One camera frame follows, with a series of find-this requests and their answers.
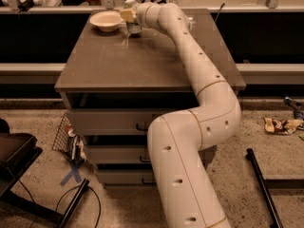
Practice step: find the wire mesh basket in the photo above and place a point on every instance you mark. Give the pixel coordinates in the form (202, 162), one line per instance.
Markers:
(61, 138)

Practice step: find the blue snack packet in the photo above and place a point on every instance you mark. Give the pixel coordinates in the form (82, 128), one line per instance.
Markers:
(296, 106)

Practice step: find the brown snack bag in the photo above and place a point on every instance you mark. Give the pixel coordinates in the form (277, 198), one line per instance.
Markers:
(281, 127)

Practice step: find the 7up soda can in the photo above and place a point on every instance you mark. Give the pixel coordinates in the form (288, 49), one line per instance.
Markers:
(133, 28)

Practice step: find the middle grey drawer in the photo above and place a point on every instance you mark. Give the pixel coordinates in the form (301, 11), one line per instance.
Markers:
(115, 154)

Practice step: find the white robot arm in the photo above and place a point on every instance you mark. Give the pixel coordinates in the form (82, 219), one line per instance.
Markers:
(175, 139)

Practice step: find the white paper bowl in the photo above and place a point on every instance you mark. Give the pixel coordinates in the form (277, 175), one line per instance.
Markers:
(106, 21)

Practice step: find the black tray stand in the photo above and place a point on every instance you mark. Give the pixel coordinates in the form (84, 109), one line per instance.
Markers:
(17, 153)

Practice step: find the bottom grey drawer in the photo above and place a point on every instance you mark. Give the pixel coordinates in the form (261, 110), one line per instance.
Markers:
(137, 177)

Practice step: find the grey drawer cabinet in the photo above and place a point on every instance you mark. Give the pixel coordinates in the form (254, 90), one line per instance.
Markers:
(117, 70)

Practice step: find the top grey drawer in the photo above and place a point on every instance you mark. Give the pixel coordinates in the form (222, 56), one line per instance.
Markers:
(89, 122)

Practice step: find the grey drawer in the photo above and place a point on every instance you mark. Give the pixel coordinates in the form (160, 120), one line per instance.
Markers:
(89, 122)
(137, 177)
(115, 154)

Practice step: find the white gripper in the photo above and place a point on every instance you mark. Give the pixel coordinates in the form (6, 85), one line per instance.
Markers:
(142, 13)

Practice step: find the black floor bar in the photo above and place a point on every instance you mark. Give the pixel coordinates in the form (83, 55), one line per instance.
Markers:
(266, 185)

